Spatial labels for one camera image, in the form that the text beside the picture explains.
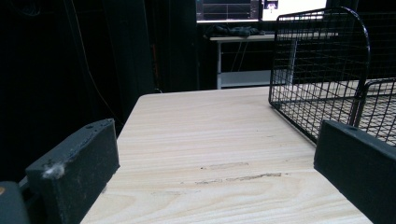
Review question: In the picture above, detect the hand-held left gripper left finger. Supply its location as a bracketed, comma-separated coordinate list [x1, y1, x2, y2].
[25, 118, 120, 224]

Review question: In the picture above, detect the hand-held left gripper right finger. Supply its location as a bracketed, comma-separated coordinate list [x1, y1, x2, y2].
[313, 119, 396, 224]

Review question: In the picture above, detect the dark cloth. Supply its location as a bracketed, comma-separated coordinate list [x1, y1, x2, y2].
[204, 24, 265, 38]

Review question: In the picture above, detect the white desk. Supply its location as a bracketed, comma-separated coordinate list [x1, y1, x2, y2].
[209, 33, 300, 91]

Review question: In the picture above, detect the bright computer monitor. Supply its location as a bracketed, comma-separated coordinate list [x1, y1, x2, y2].
[261, 0, 328, 22]

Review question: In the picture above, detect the dark curtain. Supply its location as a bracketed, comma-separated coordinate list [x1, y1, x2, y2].
[102, 0, 200, 122]

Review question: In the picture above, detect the thin hanging cable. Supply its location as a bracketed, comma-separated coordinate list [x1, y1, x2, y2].
[70, 0, 124, 125]

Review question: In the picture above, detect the black wire basket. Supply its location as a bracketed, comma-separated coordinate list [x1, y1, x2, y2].
[268, 7, 396, 147]

